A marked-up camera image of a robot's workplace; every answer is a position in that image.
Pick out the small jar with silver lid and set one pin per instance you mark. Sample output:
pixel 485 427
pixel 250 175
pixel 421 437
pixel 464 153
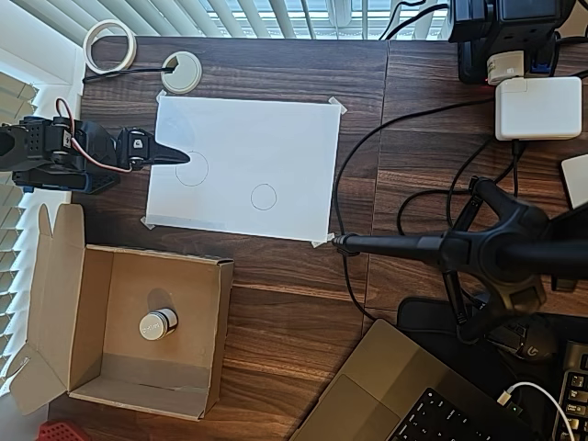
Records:
pixel 154 327

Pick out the black tripod stand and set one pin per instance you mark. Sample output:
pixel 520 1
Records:
pixel 496 257

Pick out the small white plug adapter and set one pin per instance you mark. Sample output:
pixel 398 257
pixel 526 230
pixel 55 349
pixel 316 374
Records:
pixel 505 66

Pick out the grey laptop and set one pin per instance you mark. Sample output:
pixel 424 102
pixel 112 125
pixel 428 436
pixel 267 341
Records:
pixel 381 381

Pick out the red leader robot arm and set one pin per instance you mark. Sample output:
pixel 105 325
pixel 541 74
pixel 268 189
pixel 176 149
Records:
pixel 57 432

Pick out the black keyboard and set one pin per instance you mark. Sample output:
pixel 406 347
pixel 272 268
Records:
pixel 576 399

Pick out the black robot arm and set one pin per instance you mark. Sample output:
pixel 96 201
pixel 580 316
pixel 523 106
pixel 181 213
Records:
pixel 41 142

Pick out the beige round desk grommet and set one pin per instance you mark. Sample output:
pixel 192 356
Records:
pixel 188 78

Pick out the white vertical window blinds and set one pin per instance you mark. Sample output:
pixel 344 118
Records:
pixel 14 239
pixel 275 18

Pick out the black power brick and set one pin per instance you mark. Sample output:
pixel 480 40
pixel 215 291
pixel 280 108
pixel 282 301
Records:
pixel 528 9

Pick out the black power strip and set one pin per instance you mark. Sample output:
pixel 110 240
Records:
pixel 473 59

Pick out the blue plug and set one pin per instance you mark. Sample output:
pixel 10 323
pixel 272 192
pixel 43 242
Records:
pixel 539 62

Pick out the large white power adapter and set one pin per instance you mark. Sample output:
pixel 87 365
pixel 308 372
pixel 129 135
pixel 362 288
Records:
pixel 537 110

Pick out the black mouse pad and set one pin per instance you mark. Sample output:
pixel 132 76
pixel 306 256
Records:
pixel 422 317

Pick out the black plug adapter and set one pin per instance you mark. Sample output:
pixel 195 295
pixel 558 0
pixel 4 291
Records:
pixel 473 11

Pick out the black computer mouse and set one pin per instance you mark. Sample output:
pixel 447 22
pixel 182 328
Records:
pixel 537 344

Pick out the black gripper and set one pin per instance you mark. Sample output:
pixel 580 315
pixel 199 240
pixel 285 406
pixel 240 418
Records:
pixel 138 146

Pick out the white paper sheet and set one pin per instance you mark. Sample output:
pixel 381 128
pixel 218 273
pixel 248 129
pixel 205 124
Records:
pixel 275 161

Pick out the flat silver grey device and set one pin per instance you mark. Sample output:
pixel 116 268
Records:
pixel 576 181

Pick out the open brown cardboard box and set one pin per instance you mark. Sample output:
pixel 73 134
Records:
pixel 193 298

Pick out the beige masking tape roll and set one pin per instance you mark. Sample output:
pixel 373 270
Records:
pixel 87 48

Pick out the masking tape corner piece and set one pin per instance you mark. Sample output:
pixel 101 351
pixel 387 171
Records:
pixel 161 96
pixel 337 105
pixel 321 241
pixel 148 222

